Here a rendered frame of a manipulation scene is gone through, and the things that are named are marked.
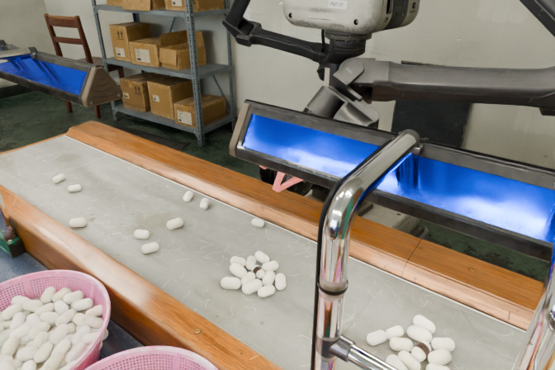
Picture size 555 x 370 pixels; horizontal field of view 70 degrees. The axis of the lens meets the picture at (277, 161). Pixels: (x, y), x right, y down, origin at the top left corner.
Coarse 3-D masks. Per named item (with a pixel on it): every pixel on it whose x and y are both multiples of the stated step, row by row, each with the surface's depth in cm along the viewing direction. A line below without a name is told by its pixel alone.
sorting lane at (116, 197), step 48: (48, 144) 134; (48, 192) 105; (96, 192) 105; (144, 192) 105; (192, 192) 105; (96, 240) 86; (144, 240) 86; (192, 240) 86; (240, 240) 86; (288, 240) 86; (192, 288) 74; (240, 288) 74; (288, 288) 74; (384, 288) 74; (240, 336) 64; (288, 336) 64; (432, 336) 64; (480, 336) 64
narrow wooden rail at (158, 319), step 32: (32, 224) 88; (32, 256) 92; (64, 256) 78; (96, 256) 78; (128, 288) 70; (128, 320) 70; (160, 320) 64; (192, 320) 64; (224, 352) 59; (256, 352) 59
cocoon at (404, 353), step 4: (400, 352) 60; (404, 352) 59; (408, 352) 59; (400, 356) 59; (404, 356) 59; (408, 356) 59; (412, 356) 59; (404, 360) 58; (408, 360) 58; (412, 360) 58; (416, 360) 58; (408, 364) 58; (412, 364) 58; (416, 364) 58; (408, 368) 58; (412, 368) 57; (416, 368) 57
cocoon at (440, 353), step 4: (432, 352) 59; (436, 352) 59; (440, 352) 59; (444, 352) 59; (448, 352) 59; (428, 356) 59; (432, 356) 59; (436, 356) 58; (440, 356) 59; (444, 356) 59; (448, 356) 59; (432, 360) 58; (436, 360) 58; (440, 360) 58; (444, 360) 58; (448, 360) 59; (440, 364) 58
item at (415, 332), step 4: (408, 328) 64; (412, 328) 63; (416, 328) 63; (420, 328) 63; (408, 332) 63; (412, 332) 63; (416, 332) 62; (420, 332) 62; (424, 332) 62; (428, 332) 62; (412, 336) 63; (416, 336) 62; (420, 336) 62; (424, 336) 62; (428, 336) 62; (416, 340) 63; (428, 340) 62
